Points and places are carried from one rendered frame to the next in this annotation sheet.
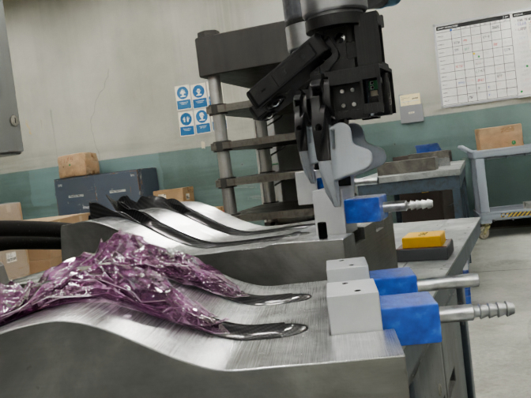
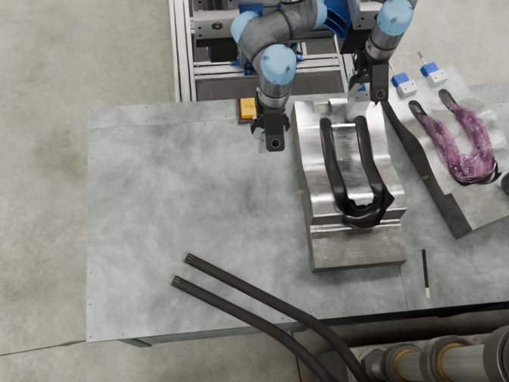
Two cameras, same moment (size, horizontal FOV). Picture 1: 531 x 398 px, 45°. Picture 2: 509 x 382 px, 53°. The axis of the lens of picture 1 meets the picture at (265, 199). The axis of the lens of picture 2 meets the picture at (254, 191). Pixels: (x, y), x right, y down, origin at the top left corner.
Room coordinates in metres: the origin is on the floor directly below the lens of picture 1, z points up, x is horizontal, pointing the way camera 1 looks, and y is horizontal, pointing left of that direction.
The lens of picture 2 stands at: (1.45, 0.40, 2.23)
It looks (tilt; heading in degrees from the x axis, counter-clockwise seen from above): 70 degrees down; 233
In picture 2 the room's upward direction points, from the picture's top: 9 degrees clockwise
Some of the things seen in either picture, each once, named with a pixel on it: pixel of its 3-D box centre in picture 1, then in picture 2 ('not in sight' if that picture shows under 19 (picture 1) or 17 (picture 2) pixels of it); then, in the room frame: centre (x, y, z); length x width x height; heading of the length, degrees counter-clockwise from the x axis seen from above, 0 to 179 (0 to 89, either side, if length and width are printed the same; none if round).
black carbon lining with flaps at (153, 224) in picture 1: (200, 217); (354, 167); (0.88, 0.09, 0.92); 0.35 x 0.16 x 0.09; 67
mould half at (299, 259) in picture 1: (197, 252); (348, 178); (0.89, 0.10, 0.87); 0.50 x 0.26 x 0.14; 67
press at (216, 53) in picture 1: (292, 155); not in sight; (5.56, -0.28, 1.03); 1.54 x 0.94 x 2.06; 161
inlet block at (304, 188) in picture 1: (338, 184); (265, 127); (1.05, -0.12, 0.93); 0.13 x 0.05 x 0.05; 67
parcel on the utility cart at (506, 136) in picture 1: (498, 140); not in sight; (6.39, -2.38, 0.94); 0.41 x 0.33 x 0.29; 79
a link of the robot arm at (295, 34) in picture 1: (310, 39); (273, 90); (1.06, -0.10, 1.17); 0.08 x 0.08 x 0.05
